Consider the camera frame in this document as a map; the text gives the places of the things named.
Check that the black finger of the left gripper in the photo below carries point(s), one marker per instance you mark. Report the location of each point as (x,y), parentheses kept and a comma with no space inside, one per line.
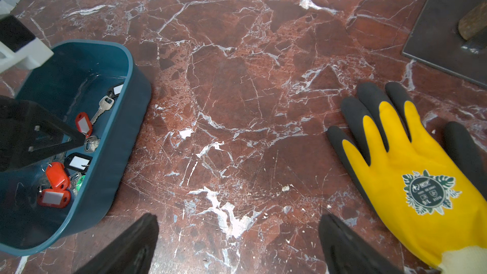
(29,134)

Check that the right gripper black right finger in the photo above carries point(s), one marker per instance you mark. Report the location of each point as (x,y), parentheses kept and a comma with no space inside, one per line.
(347,252)

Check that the yellow black work glove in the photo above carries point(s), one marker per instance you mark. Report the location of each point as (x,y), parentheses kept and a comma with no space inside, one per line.
(430,196)

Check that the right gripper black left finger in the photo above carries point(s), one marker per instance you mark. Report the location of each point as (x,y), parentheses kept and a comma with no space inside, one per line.
(131,252)

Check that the red key tag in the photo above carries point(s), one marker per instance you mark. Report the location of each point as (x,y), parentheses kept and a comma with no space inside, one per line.
(54,198)
(57,176)
(83,124)

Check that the teal plastic storage box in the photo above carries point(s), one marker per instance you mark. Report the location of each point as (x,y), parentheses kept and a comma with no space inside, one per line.
(74,80)

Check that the silver key upper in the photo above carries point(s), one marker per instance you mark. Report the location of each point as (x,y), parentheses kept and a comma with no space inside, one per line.
(105,104)

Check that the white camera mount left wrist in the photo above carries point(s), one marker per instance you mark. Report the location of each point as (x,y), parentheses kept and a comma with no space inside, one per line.
(20,47)

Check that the black key tag with label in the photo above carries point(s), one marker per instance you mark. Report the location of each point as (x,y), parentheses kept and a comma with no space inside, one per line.
(78,162)

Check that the pink blossom artificial tree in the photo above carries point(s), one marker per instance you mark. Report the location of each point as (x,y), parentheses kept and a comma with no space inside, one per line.
(435,41)

